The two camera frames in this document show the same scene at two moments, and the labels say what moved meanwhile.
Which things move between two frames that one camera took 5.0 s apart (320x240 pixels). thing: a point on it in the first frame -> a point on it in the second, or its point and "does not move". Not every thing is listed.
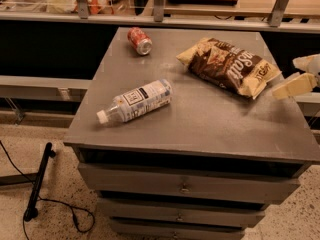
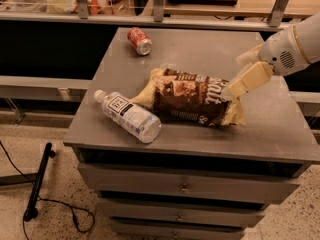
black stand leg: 31,212 does not move
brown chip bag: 228,67 -> 192,98
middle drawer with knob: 184,212 does not move
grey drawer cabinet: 170,153 does not move
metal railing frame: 275,21 does not move
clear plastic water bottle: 137,101 -> 129,116
